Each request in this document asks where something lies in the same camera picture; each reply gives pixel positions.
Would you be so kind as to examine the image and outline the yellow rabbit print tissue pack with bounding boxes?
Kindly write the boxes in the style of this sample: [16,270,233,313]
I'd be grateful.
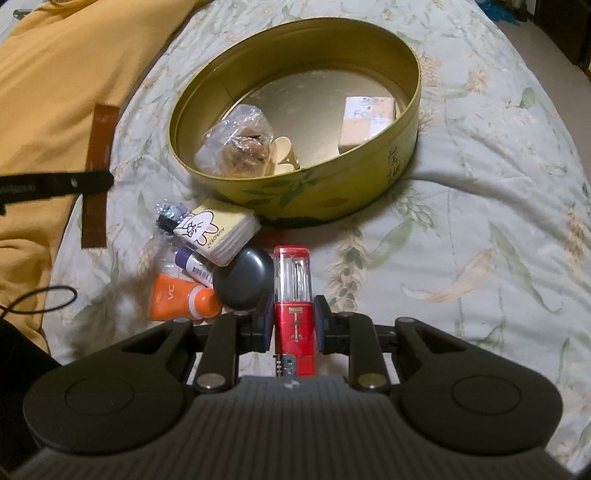
[172,198,262,267]

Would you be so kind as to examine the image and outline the black cable loop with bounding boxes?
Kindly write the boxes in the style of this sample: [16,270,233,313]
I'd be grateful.
[0,285,78,319]

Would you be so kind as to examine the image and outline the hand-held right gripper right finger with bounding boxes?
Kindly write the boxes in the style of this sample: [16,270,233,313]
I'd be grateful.
[314,295,479,394]

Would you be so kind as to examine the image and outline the dark door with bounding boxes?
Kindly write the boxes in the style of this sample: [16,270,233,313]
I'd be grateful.
[531,0,591,65]

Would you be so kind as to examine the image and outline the yellow blanket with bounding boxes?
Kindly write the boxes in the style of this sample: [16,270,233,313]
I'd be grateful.
[0,0,213,356]

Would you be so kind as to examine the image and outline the black round case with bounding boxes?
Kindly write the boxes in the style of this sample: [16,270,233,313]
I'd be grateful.
[212,246,274,311]

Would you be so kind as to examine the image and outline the brown sachet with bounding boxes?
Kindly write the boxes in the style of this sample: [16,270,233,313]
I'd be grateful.
[82,102,118,250]

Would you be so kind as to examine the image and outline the cream flower hair clip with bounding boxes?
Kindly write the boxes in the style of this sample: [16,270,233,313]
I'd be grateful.
[270,136,303,175]

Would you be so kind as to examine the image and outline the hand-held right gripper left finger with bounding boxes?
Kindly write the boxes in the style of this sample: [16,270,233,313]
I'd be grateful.
[104,295,277,394]

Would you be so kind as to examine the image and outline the orange tube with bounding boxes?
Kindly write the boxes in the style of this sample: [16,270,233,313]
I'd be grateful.
[150,273,223,321]

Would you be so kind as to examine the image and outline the pink tissue pack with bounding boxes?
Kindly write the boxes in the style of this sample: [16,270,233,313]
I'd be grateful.
[338,96,399,155]

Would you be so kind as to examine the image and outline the clear plastic snack bag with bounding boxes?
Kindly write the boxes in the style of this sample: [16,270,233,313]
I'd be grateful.
[193,104,273,178]

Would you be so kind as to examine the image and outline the small candy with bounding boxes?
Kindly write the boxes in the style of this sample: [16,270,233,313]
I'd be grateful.
[154,199,192,236]

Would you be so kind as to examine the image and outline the white tube purple cap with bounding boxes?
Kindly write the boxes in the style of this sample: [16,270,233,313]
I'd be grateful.
[175,246,220,283]

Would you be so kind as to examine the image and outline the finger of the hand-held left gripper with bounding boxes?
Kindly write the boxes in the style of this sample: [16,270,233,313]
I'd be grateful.
[0,170,114,206]

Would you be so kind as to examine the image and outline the round yellow tin container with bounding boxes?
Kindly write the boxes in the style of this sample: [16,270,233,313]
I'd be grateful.
[167,17,423,229]

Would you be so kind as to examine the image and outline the blue floor mat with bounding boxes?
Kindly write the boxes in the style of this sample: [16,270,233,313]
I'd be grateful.
[485,0,527,21]

